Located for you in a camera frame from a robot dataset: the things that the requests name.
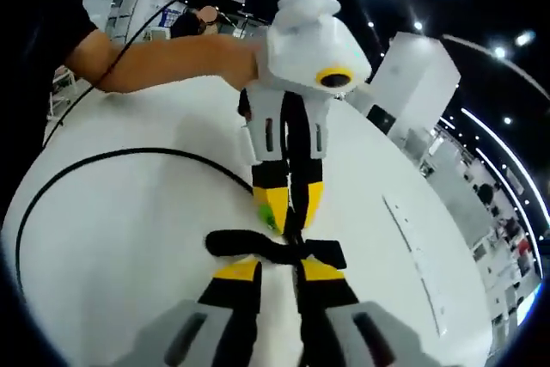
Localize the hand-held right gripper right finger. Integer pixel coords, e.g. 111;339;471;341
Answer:
295;260;422;367

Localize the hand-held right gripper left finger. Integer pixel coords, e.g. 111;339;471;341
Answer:
113;260;263;367

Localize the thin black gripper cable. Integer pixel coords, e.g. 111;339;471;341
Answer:
40;0;185;147

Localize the large white pillar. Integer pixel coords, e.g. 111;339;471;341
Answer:
367;30;461;138

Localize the black charging cable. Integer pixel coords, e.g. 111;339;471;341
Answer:
15;147;304;299

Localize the white desk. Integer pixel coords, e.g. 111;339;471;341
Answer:
0;38;495;367

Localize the black panel on pillar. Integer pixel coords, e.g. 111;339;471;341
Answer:
366;103;399;132

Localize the person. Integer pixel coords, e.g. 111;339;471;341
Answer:
0;0;98;89
169;4;221;40

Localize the person on right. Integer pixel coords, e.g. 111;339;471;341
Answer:
0;0;98;89

